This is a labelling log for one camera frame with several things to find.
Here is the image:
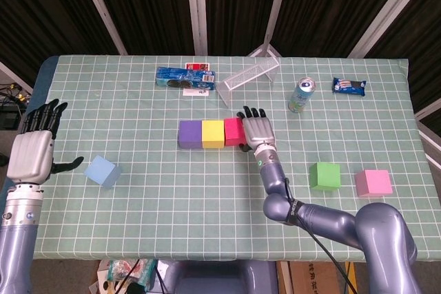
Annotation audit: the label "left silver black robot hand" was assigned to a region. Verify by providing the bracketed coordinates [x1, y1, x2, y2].
[6, 98, 85, 185]

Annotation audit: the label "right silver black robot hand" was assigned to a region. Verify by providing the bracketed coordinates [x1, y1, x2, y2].
[236, 105, 276, 154]

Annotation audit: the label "magenta foam cube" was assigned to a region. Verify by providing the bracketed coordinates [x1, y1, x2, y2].
[223, 117, 247, 147]

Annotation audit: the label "yellow foam cube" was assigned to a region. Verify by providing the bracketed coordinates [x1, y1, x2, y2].
[201, 120, 226, 149]

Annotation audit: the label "purple foam cube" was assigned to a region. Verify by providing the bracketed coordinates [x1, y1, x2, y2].
[178, 120, 203, 150]

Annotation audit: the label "green foam cube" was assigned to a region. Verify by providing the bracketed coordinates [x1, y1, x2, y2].
[309, 162, 342, 192]

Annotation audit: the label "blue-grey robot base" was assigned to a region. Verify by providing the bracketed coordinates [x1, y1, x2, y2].
[151, 259, 279, 294]

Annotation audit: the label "black equipment box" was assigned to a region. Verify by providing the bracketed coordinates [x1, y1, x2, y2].
[0, 107, 25, 130]

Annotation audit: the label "light blue drink can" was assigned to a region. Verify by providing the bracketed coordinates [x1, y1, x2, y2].
[288, 77, 316, 114]

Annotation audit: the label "light blue foam cube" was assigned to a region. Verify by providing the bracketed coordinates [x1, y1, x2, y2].
[84, 156, 123, 190]

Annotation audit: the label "green checked tablecloth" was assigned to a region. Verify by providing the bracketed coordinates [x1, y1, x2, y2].
[9, 54, 430, 262]

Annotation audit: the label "blue cookie box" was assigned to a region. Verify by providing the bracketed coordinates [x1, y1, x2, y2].
[156, 67, 217, 91]

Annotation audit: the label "blue snack packet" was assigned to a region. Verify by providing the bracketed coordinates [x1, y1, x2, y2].
[331, 77, 367, 96]

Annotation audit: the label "light pink foam cube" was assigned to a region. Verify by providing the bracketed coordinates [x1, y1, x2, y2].
[354, 169, 393, 198]

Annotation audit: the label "teal snack bag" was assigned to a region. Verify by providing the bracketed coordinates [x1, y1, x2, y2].
[107, 259, 156, 290]

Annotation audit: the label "brown cardboard box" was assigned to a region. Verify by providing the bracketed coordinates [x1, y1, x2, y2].
[277, 261, 358, 294]

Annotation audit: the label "dark pleated curtain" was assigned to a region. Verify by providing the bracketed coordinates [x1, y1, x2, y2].
[0, 0, 441, 129]

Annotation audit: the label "white wire mesh basket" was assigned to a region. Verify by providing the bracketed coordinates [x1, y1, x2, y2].
[216, 56, 280, 108]

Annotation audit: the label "tangled floor cables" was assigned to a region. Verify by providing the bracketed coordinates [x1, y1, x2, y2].
[0, 82, 34, 106]

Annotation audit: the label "white frame bar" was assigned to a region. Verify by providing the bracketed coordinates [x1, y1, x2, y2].
[0, 61, 34, 94]
[418, 128, 441, 167]
[415, 98, 441, 119]

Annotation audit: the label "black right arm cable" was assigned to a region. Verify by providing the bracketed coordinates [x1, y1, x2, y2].
[282, 176, 358, 294]

